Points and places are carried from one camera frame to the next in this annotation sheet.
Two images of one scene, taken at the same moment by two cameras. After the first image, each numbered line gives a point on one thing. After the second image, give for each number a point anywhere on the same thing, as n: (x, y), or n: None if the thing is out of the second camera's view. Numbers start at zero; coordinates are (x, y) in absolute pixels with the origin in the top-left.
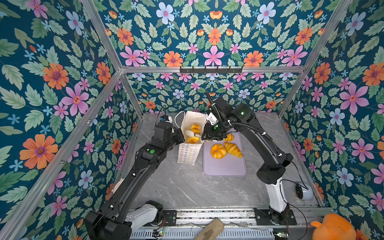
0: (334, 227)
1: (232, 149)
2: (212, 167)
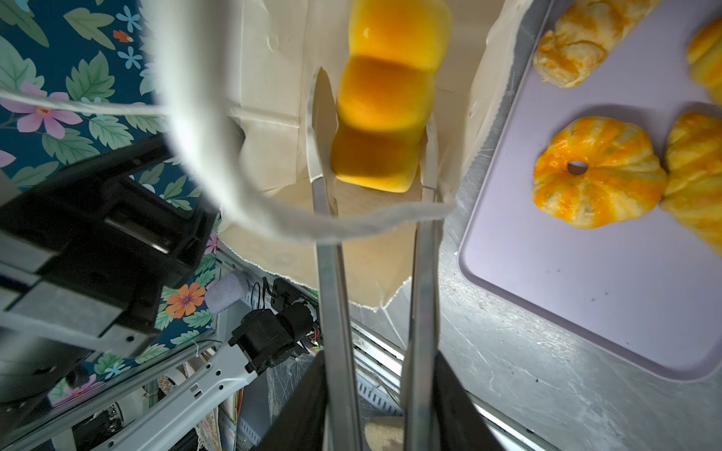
0: None
1: (693, 163)
2: (646, 287)
